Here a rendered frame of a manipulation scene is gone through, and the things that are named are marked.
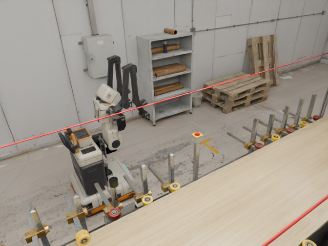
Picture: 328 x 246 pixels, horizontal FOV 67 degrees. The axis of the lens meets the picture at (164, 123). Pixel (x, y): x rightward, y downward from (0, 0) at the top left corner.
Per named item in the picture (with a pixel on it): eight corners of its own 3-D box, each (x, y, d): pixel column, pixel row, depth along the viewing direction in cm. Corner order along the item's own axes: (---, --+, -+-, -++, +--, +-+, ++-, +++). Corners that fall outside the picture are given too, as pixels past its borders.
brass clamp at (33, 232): (26, 237, 157) (23, 232, 155) (48, 227, 163) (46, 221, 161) (27, 244, 153) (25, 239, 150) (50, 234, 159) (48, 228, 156)
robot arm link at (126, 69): (120, 63, 239) (124, 65, 232) (133, 62, 246) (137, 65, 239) (119, 106, 258) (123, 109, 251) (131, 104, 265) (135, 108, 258)
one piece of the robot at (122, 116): (114, 133, 272) (112, 115, 261) (106, 123, 293) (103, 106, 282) (128, 129, 279) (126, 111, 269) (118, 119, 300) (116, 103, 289)
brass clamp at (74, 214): (66, 218, 169) (65, 214, 166) (86, 210, 175) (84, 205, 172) (69, 225, 164) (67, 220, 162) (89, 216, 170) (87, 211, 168)
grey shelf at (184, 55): (142, 117, 493) (135, 35, 418) (179, 105, 534) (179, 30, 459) (153, 126, 460) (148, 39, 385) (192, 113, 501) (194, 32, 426)
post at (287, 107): (276, 142, 287) (285, 105, 263) (278, 141, 288) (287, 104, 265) (279, 144, 284) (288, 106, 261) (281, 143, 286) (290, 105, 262)
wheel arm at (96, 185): (94, 187, 209) (93, 183, 207) (98, 185, 210) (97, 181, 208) (114, 223, 176) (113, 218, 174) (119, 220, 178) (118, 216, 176)
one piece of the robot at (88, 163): (88, 205, 276) (72, 143, 235) (75, 177, 316) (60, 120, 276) (116, 193, 291) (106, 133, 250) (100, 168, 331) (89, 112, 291)
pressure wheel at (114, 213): (109, 221, 181) (107, 210, 175) (119, 216, 185) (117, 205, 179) (113, 229, 175) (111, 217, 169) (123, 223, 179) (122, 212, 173)
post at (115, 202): (115, 222, 194) (107, 174, 171) (119, 220, 196) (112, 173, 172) (117, 225, 191) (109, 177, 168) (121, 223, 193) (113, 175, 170)
